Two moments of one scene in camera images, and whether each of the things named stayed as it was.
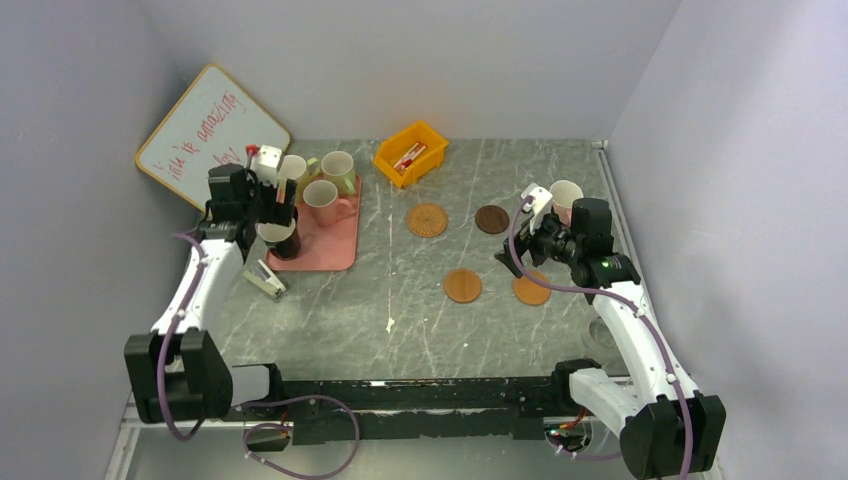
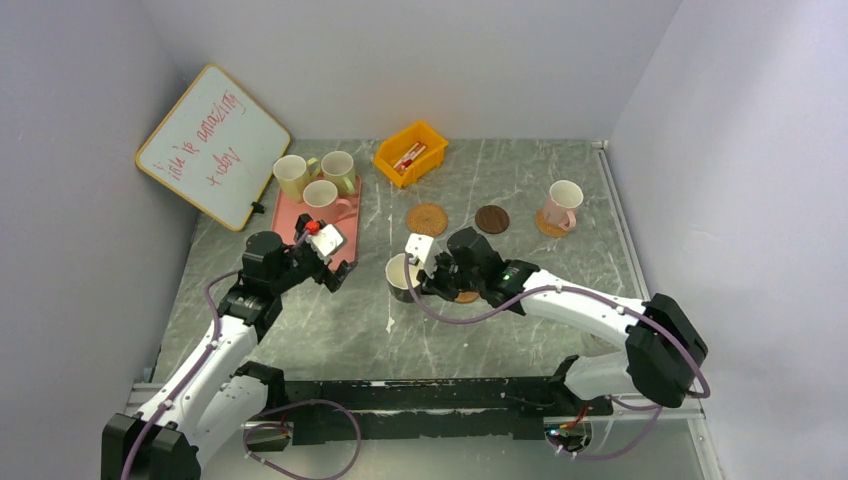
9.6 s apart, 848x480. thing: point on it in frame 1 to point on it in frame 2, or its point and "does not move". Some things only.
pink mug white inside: [564, 193] does not move
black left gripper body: [261, 205] to [299, 264]
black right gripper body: [549, 241] to [449, 279]
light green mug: [338, 167] does not move
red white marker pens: [414, 152] does not move
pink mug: [322, 203] does not move
